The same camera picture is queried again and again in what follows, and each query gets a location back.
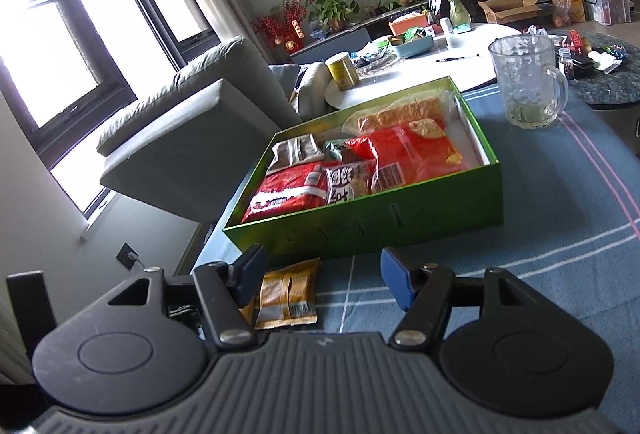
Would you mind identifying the red berry decoration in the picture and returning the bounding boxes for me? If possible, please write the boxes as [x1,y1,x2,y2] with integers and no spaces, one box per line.
[251,0,307,52]

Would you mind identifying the red white snack packet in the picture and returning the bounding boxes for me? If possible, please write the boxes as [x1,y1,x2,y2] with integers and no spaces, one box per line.
[241,162,331,223]

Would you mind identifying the white round table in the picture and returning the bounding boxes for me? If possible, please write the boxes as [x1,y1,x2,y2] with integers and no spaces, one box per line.
[324,24,526,111]

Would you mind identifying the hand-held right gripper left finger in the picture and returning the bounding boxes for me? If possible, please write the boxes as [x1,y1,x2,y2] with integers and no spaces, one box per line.
[102,243,268,349]

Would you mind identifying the gold can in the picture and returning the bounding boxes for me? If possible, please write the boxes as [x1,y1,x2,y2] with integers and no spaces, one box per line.
[325,54,360,92]

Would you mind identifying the grey television cabinet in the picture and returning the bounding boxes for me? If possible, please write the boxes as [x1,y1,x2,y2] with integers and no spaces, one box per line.
[290,0,571,64]

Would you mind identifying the grey sofa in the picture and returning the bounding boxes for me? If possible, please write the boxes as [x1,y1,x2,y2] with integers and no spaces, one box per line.
[96,36,306,223]

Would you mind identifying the clear storage box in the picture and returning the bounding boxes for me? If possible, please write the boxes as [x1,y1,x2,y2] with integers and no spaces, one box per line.
[580,0,631,25]

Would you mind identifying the green cardboard box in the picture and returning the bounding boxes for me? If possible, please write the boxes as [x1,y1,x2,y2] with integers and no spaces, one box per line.
[222,75,503,267]

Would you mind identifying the dark marble table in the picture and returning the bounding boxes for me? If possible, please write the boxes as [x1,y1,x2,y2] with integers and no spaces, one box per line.
[552,30,640,109]

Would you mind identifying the dark green snack packet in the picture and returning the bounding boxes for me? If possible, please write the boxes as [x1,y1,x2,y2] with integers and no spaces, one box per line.
[322,140,358,163]

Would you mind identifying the clear orange bread packet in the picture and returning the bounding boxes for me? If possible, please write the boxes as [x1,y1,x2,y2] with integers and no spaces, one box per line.
[341,94,458,135]

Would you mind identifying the glass mug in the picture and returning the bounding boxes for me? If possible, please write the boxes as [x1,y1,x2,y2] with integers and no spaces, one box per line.
[487,34,570,131]

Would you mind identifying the large red orange snack packet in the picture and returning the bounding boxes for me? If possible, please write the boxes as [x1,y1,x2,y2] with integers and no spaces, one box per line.
[345,118,468,193]

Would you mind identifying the dark framed window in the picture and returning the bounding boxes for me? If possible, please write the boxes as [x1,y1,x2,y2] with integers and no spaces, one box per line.
[0,0,221,219]

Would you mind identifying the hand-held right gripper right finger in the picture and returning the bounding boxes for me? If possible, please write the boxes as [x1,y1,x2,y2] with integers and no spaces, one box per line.
[380,245,561,347]

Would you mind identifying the white cushion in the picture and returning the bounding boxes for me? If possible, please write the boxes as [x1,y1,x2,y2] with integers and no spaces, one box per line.
[295,61,331,119]

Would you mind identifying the plate of wrapped snacks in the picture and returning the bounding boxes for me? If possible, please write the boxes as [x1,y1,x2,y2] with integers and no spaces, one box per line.
[352,41,401,77]

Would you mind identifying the wall socket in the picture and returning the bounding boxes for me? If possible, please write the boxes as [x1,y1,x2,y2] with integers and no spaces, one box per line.
[116,243,143,272]

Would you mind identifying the yellow snack packet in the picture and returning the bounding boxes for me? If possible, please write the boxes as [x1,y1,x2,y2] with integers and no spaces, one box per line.
[240,258,321,330]

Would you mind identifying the blue plastic basket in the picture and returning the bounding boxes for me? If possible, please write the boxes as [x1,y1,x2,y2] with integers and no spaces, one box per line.
[390,34,436,59]

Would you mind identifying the open cardboard box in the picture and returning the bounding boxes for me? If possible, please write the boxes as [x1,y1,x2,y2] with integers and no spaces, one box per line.
[477,0,542,24]

